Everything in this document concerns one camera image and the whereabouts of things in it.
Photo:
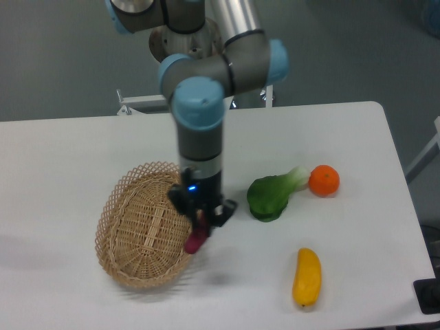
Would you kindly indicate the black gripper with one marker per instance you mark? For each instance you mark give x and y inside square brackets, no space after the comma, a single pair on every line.
[202,194]

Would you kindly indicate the purple sweet potato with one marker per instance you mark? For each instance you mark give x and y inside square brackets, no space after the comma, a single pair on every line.
[198,236]

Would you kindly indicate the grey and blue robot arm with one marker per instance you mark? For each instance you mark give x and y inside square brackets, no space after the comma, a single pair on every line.
[195,84]

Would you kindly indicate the oval wicker basket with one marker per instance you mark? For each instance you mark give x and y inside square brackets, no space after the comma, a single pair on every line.
[140,236]

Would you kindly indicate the green bok choy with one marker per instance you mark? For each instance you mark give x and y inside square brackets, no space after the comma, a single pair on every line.
[267,197]

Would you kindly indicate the orange mandarin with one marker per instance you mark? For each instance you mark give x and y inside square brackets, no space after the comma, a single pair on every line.
[324,180]

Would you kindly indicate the yellow mango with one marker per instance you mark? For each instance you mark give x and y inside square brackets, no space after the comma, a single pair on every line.
[308,278]

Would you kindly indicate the black device at table edge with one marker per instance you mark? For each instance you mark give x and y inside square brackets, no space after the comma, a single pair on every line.
[427,292]

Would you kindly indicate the white mounting bracket frame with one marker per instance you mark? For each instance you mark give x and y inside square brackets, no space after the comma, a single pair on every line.
[141,104]

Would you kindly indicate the white clamp post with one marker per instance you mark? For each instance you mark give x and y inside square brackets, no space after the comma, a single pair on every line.
[267,96]

